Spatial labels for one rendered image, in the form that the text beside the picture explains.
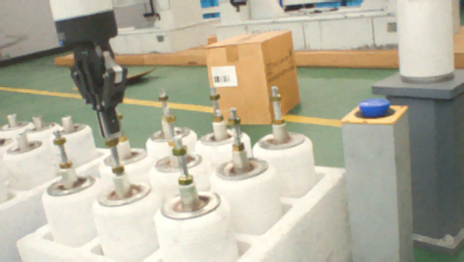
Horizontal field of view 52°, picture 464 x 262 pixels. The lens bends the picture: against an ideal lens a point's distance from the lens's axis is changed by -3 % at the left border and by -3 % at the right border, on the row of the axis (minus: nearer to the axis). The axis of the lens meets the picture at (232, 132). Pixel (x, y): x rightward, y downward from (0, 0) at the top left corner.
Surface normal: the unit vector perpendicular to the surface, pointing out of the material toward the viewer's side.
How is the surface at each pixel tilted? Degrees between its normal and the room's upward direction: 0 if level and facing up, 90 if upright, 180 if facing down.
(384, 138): 90
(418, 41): 90
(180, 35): 90
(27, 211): 90
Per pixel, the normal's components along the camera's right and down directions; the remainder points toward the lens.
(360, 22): -0.70, 0.30
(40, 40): 0.69, 0.11
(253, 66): -0.49, 0.32
